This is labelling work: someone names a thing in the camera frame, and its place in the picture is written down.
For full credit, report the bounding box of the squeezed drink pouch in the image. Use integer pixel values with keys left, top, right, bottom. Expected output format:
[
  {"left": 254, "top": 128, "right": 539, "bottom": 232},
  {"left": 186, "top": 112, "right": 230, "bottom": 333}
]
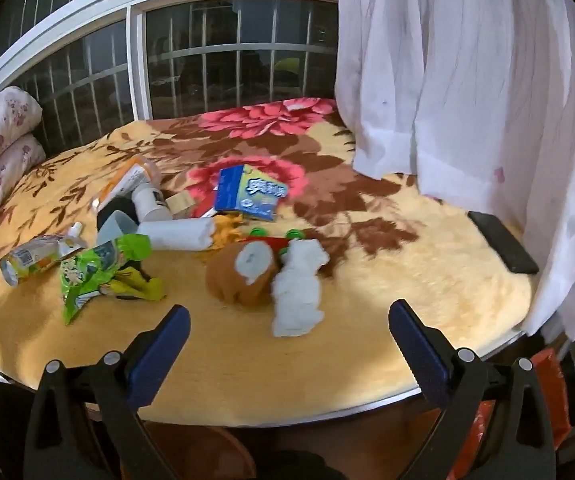
[{"left": 0, "top": 222, "right": 88, "bottom": 287}]

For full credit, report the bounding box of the floral plush blanket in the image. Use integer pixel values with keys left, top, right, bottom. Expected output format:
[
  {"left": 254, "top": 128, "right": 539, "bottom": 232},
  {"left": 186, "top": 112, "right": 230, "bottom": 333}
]
[{"left": 0, "top": 97, "right": 538, "bottom": 428}]

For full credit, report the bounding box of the blue cardboard box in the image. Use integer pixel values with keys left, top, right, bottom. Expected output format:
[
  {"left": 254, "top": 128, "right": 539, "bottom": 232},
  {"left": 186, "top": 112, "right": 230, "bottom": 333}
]
[{"left": 214, "top": 164, "right": 288, "bottom": 222}]

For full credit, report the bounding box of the white tissue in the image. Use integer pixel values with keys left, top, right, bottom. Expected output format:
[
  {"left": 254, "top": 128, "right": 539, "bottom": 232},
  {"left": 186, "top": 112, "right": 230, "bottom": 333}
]
[{"left": 271, "top": 239, "right": 331, "bottom": 338}]

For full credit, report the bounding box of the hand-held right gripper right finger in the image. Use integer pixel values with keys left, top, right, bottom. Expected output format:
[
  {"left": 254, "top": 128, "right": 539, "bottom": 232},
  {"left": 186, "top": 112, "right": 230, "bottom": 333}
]
[{"left": 388, "top": 299, "right": 557, "bottom": 480}]

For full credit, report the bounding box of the small cardboard box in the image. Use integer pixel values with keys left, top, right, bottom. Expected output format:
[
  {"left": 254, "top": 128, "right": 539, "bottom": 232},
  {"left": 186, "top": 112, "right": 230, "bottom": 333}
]
[{"left": 166, "top": 191, "right": 197, "bottom": 220}]

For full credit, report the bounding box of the red and green plastic toy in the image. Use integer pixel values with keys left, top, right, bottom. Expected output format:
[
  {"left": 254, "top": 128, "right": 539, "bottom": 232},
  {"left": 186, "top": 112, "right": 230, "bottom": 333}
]
[{"left": 250, "top": 227, "right": 308, "bottom": 261}]

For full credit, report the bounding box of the black phone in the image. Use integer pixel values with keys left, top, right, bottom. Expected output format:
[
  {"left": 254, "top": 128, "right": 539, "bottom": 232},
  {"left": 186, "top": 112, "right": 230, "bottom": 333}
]
[{"left": 467, "top": 210, "right": 539, "bottom": 275}]

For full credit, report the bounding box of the translucent grey cup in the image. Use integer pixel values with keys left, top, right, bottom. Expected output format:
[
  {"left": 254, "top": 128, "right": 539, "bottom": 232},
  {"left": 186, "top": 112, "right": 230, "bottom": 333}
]
[{"left": 98, "top": 210, "right": 140, "bottom": 248}]

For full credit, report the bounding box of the black round object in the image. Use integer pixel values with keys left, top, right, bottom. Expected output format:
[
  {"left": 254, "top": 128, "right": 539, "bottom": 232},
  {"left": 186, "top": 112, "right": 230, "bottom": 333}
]
[{"left": 96, "top": 197, "right": 140, "bottom": 233}]

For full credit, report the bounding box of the white barred window frame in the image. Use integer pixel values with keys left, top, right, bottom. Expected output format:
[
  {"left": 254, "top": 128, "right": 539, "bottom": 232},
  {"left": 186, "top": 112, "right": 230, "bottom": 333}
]
[{"left": 0, "top": 0, "right": 341, "bottom": 161}]

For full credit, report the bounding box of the brown plush toy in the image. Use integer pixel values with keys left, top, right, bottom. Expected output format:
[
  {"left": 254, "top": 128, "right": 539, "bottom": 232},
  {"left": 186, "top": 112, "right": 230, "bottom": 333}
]
[{"left": 204, "top": 240, "right": 280, "bottom": 307}]

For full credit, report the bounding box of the white plastic wrapper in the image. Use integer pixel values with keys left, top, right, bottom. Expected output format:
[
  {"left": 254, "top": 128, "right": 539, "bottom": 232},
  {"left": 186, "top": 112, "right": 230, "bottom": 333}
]
[{"left": 137, "top": 217, "right": 216, "bottom": 252}]

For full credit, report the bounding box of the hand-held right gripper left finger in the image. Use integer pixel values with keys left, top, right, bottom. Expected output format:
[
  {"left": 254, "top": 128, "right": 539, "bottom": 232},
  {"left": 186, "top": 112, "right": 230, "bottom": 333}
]
[{"left": 23, "top": 304, "right": 191, "bottom": 480}]

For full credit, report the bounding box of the orange and white tube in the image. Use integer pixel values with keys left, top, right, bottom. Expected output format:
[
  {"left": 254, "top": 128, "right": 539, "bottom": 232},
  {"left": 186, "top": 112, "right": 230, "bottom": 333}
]
[{"left": 90, "top": 155, "right": 163, "bottom": 213}]

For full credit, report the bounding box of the white curtain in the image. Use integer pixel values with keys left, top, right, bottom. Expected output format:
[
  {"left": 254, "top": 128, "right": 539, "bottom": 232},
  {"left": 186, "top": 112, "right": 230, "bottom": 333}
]
[{"left": 335, "top": 0, "right": 575, "bottom": 343}]

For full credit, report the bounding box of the orange green toy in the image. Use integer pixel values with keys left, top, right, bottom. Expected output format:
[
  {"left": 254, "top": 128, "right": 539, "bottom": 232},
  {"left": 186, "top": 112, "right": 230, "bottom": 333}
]
[{"left": 202, "top": 214, "right": 248, "bottom": 256}]

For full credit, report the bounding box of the green snack bag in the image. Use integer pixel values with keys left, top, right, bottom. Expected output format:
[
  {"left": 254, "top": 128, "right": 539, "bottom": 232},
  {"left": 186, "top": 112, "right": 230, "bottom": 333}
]
[{"left": 60, "top": 234, "right": 165, "bottom": 325}]

